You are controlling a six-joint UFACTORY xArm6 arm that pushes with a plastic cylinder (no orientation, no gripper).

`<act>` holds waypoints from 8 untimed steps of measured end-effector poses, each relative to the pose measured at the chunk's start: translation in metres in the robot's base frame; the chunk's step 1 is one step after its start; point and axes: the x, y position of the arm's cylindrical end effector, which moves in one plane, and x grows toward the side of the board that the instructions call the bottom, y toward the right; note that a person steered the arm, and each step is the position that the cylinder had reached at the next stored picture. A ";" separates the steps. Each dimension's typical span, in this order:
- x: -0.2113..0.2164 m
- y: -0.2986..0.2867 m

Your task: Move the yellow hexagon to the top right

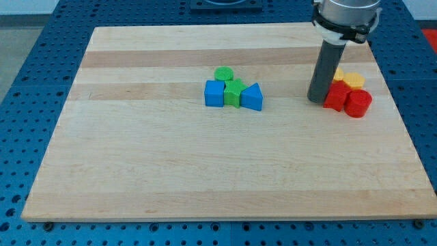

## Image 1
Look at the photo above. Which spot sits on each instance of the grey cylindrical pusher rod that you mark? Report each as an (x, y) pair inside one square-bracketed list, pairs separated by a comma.
[(324, 71)]

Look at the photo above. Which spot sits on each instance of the green cylinder block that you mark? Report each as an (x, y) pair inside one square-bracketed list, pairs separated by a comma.
[(224, 73)]

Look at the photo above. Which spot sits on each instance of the yellow block behind rod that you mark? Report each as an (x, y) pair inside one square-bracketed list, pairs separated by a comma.
[(338, 75)]

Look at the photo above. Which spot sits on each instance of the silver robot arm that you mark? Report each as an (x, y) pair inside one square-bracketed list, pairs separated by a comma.
[(338, 22)]

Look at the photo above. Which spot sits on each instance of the wooden board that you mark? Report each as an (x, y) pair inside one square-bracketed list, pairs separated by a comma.
[(136, 142)]

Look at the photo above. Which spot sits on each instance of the yellow hexagon block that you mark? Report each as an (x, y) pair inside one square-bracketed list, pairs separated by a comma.
[(354, 80)]

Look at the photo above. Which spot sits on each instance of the red star block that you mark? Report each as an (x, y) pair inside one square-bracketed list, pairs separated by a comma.
[(337, 96)]

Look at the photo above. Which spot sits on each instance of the green star block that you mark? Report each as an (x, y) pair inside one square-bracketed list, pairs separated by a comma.
[(232, 92)]

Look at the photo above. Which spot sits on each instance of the red cylinder block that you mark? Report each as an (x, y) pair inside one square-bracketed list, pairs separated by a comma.
[(357, 103)]

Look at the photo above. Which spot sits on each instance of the blue perforated table plate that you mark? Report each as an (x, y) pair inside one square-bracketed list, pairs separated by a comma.
[(30, 110)]

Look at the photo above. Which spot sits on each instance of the blue triangle block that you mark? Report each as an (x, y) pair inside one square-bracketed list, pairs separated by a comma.
[(252, 97)]

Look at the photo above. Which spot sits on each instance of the blue cube block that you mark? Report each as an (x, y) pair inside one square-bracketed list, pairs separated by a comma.
[(214, 93)]

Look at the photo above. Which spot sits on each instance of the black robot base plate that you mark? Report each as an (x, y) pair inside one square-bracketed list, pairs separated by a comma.
[(203, 5)]

